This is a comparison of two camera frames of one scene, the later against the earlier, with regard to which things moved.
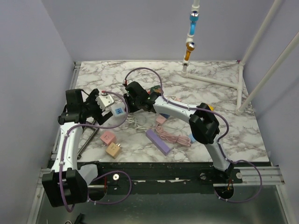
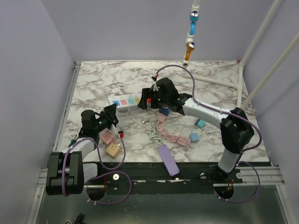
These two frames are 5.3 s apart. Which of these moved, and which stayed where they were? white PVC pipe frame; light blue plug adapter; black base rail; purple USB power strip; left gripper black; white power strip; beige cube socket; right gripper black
Moved: white power strip; right gripper black; left gripper black; purple USB power strip
Stayed: beige cube socket; light blue plug adapter; white PVC pipe frame; black base rail
